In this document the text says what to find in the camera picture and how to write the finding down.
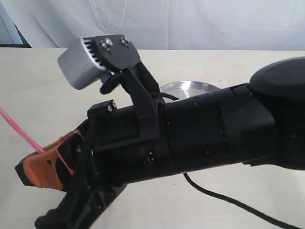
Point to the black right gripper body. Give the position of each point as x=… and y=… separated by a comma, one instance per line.
x=120, y=147

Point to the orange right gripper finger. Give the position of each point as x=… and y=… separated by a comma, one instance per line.
x=54, y=167

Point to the pink thin stick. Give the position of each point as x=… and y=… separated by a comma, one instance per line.
x=21, y=132

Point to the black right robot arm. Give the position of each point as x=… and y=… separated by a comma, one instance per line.
x=257, y=123

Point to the round silver metal plate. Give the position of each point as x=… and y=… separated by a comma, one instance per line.
x=185, y=89

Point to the white backdrop cloth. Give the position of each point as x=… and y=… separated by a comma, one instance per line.
x=164, y=24

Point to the black framed white panel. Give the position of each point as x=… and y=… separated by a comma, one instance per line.
x=10, y=36

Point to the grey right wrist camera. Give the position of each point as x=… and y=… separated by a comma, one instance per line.
x=80, y=65

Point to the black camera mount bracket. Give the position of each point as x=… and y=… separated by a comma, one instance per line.
x=118, y=55

